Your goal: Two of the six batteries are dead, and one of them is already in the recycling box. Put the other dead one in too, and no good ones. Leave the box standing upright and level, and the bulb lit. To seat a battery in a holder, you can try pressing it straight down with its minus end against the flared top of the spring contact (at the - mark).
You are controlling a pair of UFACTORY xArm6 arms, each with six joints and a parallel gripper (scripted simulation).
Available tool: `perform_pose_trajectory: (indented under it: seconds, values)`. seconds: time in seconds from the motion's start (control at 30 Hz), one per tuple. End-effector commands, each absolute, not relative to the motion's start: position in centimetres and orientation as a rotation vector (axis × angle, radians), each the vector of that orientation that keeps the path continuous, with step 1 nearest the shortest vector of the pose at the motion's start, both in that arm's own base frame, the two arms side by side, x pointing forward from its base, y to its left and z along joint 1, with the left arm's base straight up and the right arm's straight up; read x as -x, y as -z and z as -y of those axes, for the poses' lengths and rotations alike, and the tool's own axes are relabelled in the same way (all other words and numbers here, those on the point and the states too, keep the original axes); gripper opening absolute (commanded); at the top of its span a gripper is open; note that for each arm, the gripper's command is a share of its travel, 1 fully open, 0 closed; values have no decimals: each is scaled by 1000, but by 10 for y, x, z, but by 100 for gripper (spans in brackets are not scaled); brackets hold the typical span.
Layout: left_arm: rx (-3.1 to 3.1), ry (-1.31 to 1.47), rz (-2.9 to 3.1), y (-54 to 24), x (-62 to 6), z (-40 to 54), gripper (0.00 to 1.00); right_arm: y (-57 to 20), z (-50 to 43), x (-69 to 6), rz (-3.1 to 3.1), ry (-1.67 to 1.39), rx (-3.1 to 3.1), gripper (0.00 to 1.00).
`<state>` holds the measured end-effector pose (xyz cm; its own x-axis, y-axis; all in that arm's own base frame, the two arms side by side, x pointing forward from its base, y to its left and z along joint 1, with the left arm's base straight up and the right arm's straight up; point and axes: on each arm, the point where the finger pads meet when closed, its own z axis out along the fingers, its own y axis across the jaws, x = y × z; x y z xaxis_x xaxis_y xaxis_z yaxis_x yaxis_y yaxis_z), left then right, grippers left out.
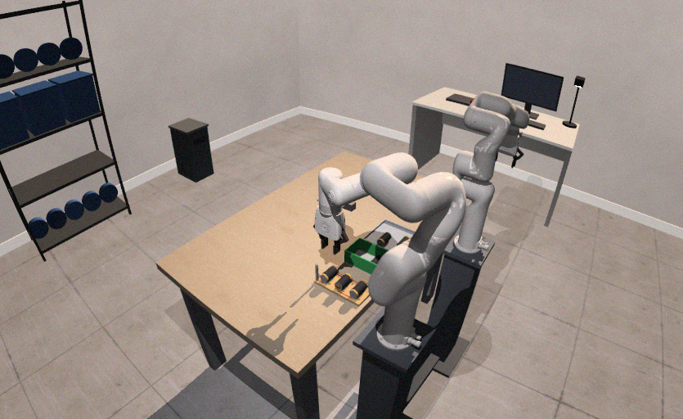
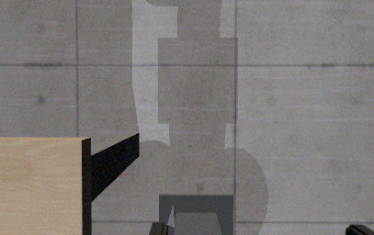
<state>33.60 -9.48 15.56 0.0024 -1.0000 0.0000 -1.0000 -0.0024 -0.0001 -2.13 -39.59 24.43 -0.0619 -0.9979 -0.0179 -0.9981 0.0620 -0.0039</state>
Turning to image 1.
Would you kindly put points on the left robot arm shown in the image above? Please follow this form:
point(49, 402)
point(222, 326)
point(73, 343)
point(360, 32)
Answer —
point(404, 267)

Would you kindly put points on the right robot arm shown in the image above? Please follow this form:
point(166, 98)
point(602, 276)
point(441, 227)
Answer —
point(478, 167)

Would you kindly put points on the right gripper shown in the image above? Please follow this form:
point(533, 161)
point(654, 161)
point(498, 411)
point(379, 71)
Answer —
point(510, 147)

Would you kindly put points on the green box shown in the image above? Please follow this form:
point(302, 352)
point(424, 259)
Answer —
point(359, 252)

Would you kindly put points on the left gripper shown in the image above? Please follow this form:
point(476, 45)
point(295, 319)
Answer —
point(331, 226)

